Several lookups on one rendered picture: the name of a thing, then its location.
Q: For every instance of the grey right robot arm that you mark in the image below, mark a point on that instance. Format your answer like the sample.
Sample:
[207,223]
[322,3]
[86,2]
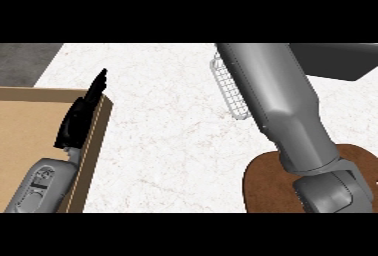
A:
[289,126]

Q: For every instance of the tan wooden cabinet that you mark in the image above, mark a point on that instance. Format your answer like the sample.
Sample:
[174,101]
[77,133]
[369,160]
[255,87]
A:
[30,140]

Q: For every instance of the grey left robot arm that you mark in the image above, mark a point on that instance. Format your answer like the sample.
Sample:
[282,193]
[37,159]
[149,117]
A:
[41,186]

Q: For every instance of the dark grey appliance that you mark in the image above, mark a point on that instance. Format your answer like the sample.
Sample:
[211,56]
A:
[340,60]

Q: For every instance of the brown wooden cutting board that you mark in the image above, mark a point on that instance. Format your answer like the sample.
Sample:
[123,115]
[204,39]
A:
[266,186]

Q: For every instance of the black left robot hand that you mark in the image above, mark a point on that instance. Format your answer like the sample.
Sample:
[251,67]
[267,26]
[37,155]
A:
[74,124]

